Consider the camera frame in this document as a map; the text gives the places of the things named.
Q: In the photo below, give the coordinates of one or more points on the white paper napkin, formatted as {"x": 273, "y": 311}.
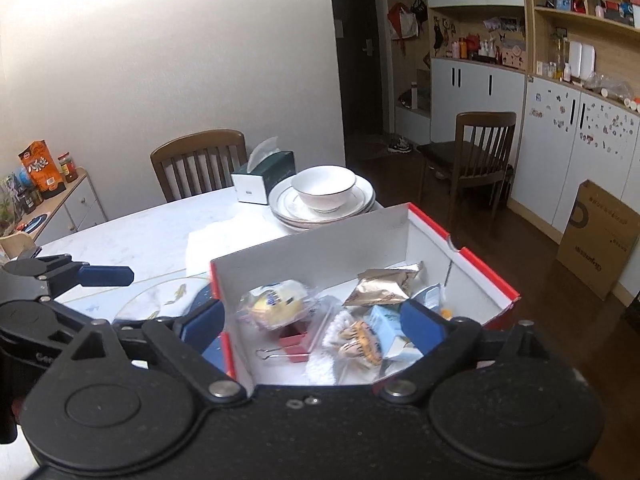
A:
{"x": 225, "y": 245}

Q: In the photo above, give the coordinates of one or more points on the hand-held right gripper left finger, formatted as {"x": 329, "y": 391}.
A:
{"x": 205, "y": 322}

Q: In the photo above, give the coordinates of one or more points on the white ceramic bowl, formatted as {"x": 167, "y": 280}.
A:
{"x": 322, "y": 190}

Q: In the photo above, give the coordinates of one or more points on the tiger striped small toy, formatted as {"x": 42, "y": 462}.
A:
{"x": 360, "y": 342}

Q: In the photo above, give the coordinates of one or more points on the white ceramic plate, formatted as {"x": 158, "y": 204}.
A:
{"x": 300, "y": 225}
{"x": 280, "y": 200}

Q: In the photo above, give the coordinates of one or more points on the clear yellow cake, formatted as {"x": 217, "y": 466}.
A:
{"x": 277, "y": 305}

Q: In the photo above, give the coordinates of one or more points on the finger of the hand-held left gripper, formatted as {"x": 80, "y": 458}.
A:
{"x": 105, "y": 276}
{"x": 70, "y": 312}

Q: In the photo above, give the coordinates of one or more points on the red cardboard box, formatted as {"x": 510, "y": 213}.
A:
{"x": 350, "y": 240}

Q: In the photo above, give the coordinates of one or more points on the orange snack bag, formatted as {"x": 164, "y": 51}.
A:
{"x": 42, "y": 170}

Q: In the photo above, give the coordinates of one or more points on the wooden wall cabinet unit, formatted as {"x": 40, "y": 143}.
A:
{"x": 560, "y": 135}

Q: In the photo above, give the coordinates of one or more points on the green white tissue box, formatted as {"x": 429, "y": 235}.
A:
{"x": 262, "y": 180}

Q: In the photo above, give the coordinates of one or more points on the dark sneakers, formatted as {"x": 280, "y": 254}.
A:
{"x": 400, "y": 145}

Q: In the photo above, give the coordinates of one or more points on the red lidded jar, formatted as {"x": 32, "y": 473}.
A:
{"x": 67, "y": 167}

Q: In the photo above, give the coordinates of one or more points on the brown wooden slatted chair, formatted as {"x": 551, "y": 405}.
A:
{"x": 197, "y": 165}

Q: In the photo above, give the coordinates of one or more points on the brown cardboard box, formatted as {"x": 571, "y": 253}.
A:
{"x": 595, "y": 240}

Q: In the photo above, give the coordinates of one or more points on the gold foil snack packet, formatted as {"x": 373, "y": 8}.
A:
{"x": 380, "y": 285}

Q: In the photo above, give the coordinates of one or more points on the pink binder clip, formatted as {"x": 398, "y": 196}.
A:
{"x": 295, "y": 342}

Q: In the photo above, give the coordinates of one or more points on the hanging bags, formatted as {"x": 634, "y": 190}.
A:
{"x": 405, "y": 20}

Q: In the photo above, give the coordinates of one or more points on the white low side cabinet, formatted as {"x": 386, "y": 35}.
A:
{"x": 75, "y": 210}

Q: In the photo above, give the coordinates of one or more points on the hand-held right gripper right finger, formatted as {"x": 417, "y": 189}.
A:
{"x": 422, "y": 325}

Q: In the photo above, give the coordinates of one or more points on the cotton swab pack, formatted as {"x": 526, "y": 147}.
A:
{"x": 320, "y": 370}

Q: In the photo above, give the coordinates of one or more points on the small light blue carton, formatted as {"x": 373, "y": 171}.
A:
{"x": 382, "y": 322}

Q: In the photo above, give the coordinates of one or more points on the dark wooden chair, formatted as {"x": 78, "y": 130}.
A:
{"x": 475, "y": 150}

